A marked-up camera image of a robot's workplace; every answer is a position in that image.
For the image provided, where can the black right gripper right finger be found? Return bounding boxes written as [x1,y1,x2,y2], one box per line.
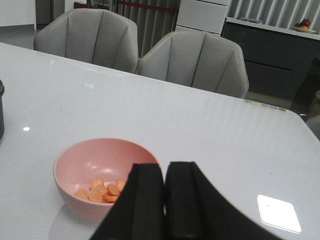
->
[165,161,277,240]

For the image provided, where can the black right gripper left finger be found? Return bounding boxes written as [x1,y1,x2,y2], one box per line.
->
[90,163,164,240]

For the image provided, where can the right grey chair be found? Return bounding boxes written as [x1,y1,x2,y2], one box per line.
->
[137,31,249,99]

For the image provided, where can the dark blue saucepan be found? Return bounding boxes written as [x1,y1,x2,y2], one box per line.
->
[0,80,5,140]

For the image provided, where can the dark grey sideboard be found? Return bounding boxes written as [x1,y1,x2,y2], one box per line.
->
[222,18,320,101]

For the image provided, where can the orange ham slices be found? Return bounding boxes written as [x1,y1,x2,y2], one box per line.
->
[74,178,127,204]

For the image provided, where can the grey chair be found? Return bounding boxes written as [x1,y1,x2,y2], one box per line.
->
[33,8,139,74]
[137,31,249,99]

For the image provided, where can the left grey chair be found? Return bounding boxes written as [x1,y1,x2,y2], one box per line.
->
[33,8,139,74]

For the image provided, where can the white drawer cabinet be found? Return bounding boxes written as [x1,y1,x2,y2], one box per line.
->
[175,0,230,35]

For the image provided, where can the pink bowl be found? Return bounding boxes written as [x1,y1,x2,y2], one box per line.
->
[53,138,158,222]

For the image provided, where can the fruit plate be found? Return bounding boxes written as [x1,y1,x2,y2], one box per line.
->
[292,18,316,34]

